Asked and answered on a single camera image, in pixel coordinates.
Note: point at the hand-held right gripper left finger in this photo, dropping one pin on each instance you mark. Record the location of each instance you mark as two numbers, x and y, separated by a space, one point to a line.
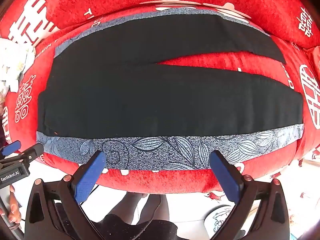
89 178

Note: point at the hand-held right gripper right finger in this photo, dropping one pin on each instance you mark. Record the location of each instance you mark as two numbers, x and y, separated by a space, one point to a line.
225 178

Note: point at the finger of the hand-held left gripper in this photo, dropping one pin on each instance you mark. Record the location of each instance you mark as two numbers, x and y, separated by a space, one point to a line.
11 148
33 151

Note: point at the blue leaf-patterned cloth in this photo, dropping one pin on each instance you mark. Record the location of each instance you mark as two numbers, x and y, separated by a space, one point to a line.
162 152

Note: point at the black pants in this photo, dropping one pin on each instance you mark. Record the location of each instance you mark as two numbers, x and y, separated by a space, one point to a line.
150 92

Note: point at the person's left hand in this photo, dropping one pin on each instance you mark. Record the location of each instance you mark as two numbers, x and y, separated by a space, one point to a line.
13 208

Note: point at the white round printed object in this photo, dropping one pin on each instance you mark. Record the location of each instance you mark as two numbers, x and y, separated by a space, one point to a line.
220 222

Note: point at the red printed blanket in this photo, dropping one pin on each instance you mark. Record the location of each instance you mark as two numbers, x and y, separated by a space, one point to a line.
155 183

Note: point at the person's legs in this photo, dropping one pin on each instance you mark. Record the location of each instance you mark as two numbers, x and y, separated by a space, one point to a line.
150 210

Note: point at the white crumpled cloth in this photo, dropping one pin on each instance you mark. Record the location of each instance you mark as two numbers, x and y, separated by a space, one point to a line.
15 60

